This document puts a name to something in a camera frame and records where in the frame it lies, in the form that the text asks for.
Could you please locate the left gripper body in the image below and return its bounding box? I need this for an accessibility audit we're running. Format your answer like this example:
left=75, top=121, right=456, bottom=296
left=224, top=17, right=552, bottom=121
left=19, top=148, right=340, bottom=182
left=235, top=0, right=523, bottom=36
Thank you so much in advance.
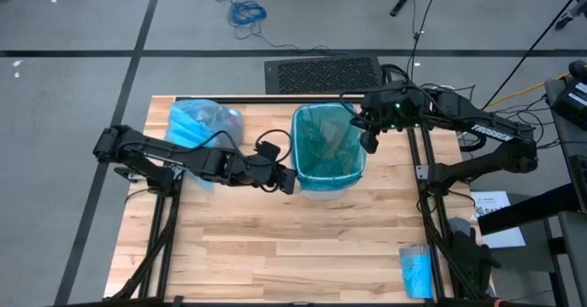
left=249, top=141, right=294, bottom=192

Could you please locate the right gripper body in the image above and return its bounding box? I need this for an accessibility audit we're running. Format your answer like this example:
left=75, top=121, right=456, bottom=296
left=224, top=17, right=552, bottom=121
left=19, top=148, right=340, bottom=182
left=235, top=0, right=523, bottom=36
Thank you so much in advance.
left=361, top=84, right=432, bottom=132

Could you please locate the teal plastic bag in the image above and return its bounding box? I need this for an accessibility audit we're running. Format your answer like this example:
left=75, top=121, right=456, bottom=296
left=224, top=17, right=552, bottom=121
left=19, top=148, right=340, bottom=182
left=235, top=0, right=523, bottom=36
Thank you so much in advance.
left=290, top=102, right=368, bottom=193

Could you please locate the white trash bin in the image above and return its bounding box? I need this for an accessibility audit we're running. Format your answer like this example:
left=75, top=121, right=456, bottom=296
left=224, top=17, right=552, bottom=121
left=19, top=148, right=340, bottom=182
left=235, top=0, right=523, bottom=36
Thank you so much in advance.
left=296, top=178, right=361, bottom=202

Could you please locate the light blue trash bag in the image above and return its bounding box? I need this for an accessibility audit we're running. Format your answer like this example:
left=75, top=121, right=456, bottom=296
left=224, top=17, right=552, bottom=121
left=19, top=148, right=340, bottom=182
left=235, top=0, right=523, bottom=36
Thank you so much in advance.
left=164, top=98, right=244, bottom=191

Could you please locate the black handheld controller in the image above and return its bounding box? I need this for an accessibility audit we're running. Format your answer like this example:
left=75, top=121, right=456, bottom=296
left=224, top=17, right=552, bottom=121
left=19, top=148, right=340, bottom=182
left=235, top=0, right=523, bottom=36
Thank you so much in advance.
left=388, top=0, right=411, bottom=18

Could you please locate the white printed paper sheet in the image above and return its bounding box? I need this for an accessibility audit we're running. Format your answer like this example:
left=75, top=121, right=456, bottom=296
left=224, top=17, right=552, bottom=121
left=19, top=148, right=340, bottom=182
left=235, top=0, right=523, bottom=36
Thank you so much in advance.
left=471, top=190, right=527, bottom=248

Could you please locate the roll of blue bags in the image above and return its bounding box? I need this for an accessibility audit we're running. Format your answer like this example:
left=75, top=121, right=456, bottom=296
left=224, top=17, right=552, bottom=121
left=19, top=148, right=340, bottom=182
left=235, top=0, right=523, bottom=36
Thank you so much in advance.
left=399, top=244, right=435, bottom=301

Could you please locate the black bar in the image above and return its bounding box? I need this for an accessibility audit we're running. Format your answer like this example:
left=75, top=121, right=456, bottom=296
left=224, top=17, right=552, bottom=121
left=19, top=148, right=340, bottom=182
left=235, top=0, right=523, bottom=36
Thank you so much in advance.
left=476, top=181, right=587, bottom=236

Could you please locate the black labelled device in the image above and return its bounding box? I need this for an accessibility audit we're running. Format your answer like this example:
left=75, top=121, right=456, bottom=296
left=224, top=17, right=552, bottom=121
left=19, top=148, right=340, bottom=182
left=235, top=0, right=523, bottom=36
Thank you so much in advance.
left=548, top=59, right=587, bottom=132

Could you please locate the grey stand leg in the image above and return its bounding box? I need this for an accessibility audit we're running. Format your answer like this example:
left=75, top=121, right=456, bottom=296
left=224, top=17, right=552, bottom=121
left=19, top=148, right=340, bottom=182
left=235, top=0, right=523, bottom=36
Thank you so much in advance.
left=553, top=0, right=587, bottom=29

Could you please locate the grey side desk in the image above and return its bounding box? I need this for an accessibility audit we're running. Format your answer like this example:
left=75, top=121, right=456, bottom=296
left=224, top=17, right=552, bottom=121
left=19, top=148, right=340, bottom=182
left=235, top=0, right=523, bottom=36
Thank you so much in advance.
left=543, top=59, right=587, bottom=307

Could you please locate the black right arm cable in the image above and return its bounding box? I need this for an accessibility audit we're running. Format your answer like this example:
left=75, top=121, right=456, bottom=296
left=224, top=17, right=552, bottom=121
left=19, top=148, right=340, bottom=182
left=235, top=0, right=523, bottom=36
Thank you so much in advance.
left=338, top=63, right=414, bottom=104

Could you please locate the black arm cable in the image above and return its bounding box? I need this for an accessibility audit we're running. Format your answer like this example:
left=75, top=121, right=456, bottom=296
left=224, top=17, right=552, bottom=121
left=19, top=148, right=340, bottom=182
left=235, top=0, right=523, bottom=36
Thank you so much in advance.
left=201, top=128, right=294, bottom=193
left=338, top=63, right=414, bottom=104

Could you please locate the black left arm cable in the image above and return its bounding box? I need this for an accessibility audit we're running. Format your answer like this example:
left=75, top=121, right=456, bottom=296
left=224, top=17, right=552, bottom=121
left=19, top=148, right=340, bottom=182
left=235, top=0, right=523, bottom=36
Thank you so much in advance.
left=201, top=128, right=294, bottom=193

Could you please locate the black floor cable bundle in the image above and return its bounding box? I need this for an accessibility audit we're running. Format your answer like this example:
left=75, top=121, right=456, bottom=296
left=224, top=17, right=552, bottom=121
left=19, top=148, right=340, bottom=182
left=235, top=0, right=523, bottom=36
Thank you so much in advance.
left=368, top=0, right=445, bottom=95

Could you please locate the yellow cable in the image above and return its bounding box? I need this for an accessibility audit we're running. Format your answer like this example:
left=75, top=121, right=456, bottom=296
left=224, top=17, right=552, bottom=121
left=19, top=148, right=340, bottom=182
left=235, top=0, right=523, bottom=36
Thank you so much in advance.
left=499, top=71, right=572, bottom=106

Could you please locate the long black slanted cable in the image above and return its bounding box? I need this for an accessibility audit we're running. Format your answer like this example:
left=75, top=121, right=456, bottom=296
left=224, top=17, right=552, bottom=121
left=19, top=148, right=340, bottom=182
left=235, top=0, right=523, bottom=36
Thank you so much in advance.
left=483, top=0, right=587, bottom=109

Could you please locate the blue cable coil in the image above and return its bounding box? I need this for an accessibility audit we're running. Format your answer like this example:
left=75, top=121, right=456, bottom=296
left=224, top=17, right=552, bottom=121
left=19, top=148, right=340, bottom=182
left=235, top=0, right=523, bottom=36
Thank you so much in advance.
left=211, top=0, right=352, bottom=57

